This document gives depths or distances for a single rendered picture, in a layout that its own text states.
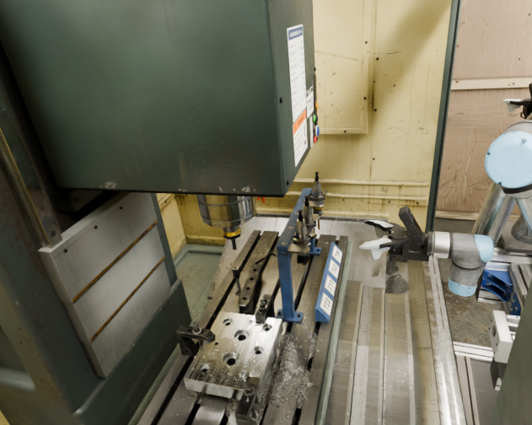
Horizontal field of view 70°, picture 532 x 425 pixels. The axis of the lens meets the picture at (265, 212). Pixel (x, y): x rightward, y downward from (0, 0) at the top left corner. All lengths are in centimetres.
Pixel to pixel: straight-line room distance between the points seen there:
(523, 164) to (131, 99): 88
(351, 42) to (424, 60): 32
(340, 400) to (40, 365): 94
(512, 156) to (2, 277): 124
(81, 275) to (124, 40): 68
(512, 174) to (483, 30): 263
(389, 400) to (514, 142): 92
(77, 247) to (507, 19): 326
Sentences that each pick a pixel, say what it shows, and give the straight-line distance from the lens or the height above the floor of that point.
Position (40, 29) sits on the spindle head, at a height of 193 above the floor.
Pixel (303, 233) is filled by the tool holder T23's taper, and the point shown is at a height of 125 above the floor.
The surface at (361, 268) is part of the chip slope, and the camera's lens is 200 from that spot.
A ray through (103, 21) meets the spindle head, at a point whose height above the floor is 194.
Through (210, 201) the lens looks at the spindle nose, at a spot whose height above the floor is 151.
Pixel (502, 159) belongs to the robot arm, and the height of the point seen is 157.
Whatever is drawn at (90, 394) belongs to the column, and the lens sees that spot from 149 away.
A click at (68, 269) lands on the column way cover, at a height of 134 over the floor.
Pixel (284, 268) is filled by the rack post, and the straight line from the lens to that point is 132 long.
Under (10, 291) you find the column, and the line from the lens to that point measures 117.
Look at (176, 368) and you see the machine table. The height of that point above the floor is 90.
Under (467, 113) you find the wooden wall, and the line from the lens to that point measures 368.
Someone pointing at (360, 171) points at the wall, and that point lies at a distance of 203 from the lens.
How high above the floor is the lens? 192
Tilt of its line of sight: 28 degrees down
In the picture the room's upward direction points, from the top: 6 degrees counter-clockwise
